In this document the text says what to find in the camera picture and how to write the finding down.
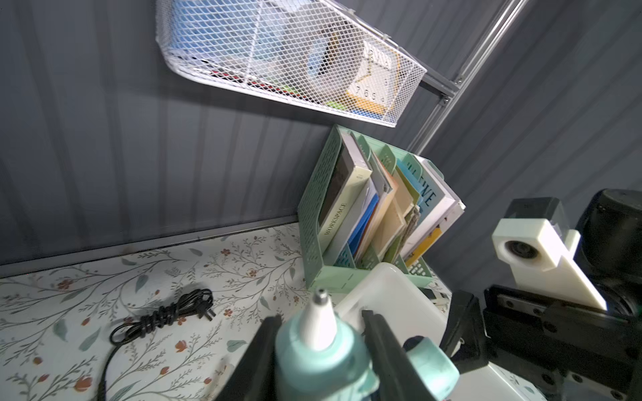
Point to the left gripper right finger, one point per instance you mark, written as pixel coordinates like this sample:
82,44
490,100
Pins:
398,378

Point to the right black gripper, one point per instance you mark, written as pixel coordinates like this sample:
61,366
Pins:
546,341

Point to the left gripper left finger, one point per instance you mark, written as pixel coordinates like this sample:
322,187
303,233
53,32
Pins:
254,377

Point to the mint green glue gun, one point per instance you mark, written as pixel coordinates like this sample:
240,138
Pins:
319,356

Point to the white plastic storage box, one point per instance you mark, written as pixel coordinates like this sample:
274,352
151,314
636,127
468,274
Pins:
388,292

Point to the blue box in basket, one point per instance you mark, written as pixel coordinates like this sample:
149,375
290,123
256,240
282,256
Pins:
219,29

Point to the green desktop file organizer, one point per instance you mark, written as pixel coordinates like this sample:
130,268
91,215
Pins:
369,202

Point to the yellow white alarm clock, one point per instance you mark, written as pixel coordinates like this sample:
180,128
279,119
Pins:
376,79

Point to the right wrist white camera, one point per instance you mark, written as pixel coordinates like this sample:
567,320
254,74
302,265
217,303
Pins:
537,243

